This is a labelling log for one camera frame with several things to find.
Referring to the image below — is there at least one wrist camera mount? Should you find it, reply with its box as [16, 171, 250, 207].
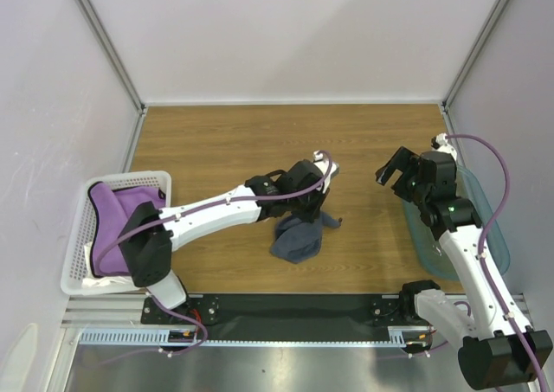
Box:
[431, 133, 458, 161]
[312, 150, 340, 181]

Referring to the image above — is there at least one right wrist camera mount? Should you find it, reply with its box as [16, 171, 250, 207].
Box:
[431, 133, 458, 161]

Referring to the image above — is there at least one white towel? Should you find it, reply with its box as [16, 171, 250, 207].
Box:
[81, 242, 138, 293]

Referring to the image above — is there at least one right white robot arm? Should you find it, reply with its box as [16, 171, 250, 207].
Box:
[376, 145, 553, 391]

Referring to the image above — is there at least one clear blue plastic tray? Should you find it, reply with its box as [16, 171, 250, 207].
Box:
[400, 162, 512, 280]

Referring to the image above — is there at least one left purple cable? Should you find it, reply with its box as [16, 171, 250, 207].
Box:
[90, 150, 334, 361]

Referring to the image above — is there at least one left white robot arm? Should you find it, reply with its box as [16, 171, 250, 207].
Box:
[117, 151, 339, 323]

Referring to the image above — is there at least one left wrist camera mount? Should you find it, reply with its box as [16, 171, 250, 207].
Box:
[312, 150, 340, 181]

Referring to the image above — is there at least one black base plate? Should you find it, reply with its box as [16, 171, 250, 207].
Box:
[141, 292, 454, 342]

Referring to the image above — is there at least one white plastic laundry basket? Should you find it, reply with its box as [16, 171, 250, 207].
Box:
[60, 170, 172, 296]

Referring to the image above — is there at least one aluminium frame rail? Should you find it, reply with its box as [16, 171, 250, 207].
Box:
[60, 294, 531, 350]

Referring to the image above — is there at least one purple towel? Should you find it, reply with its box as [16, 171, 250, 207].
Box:
[87, 182, 166, 278]

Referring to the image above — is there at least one dark blue towel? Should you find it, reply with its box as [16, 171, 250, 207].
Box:
[269, 212, 343, 264]

